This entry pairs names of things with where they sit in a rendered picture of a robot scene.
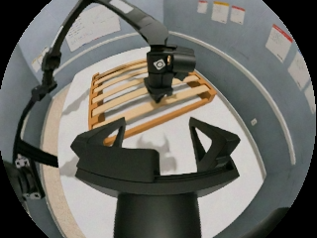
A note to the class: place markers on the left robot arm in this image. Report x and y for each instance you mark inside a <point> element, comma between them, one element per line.
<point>181,60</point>

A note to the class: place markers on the brown wooden bed frame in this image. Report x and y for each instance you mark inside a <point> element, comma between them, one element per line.
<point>207,97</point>

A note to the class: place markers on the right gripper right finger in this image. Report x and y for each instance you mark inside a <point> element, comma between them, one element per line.
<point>223,143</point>

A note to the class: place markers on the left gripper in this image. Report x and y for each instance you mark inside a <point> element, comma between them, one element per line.
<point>155,87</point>

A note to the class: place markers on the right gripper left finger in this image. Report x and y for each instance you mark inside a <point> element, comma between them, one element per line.
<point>98,134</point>

